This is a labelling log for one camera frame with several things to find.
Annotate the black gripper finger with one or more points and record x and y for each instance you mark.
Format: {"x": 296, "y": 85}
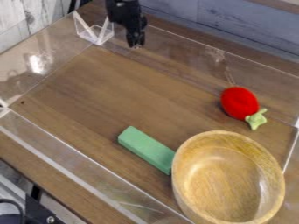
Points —
{"x": 134, "y": 38}

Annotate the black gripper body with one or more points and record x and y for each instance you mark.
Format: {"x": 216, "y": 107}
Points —
{"x": 125, "y": 13}

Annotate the red plush strawberry toy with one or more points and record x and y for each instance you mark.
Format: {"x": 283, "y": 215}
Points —
{"x": 240, "y": 105}

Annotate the green rectangular block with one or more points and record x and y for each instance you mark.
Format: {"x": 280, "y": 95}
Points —
{"x": 153, "y": 152}

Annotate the wooden bowl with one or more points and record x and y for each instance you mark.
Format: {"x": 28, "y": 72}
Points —
{"x": 226, "y": 180}

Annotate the clear acrylic corner bracket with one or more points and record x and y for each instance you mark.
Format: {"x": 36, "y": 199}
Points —
{"x": 96, "y": 34}

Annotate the clear acrylic back wall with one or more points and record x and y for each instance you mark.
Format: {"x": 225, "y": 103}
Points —
{"x": 213, "y": 69}

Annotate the clear acrylic wall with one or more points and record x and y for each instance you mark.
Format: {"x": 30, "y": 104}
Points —
{"x": 78, "y": 182}
{"x": 213, "y": 69}

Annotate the clear acrylic front wall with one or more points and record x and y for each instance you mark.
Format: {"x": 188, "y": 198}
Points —
{"x": 78, "y": 182}

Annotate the black clamp with cable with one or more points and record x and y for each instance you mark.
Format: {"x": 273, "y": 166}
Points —
{"x": 20, "y": 209}

